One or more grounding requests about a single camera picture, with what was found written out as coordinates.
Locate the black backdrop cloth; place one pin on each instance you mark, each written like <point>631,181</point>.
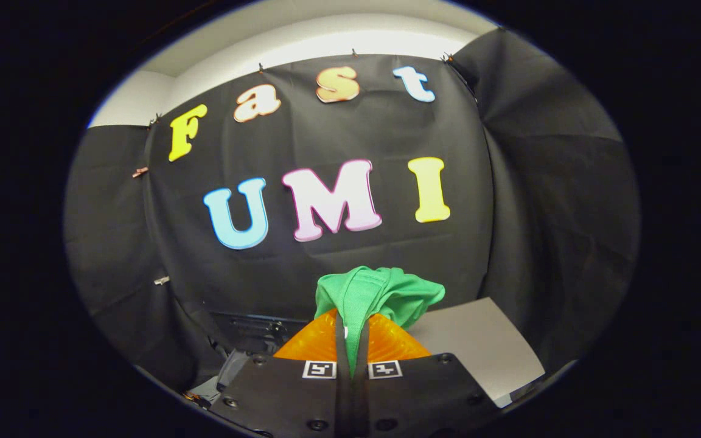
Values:
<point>326,134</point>

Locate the green polo shirt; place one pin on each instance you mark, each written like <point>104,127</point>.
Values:
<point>387,292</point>

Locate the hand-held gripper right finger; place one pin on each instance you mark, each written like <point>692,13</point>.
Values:
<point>359,407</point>

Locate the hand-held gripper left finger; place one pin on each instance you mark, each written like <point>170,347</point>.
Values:
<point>343,401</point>

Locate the brown clothes peg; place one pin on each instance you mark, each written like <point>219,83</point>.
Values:
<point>140,172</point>

